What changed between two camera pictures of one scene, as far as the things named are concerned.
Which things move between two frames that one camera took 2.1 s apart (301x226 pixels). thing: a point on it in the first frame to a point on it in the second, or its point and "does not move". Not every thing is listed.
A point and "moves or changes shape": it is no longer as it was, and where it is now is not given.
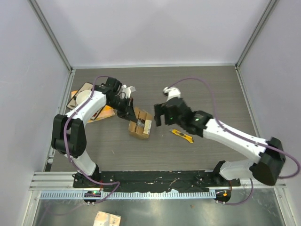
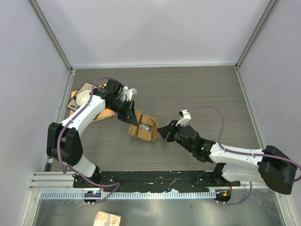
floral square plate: x=73 y=102 does not move
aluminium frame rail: x=55 y=180 does not move
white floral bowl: x=83 y=96 does not move
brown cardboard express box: x=141 y=128 moves or changes shape
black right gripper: x=159 y=108 to x=167 y=132
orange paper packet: x=106 y=111 does not move
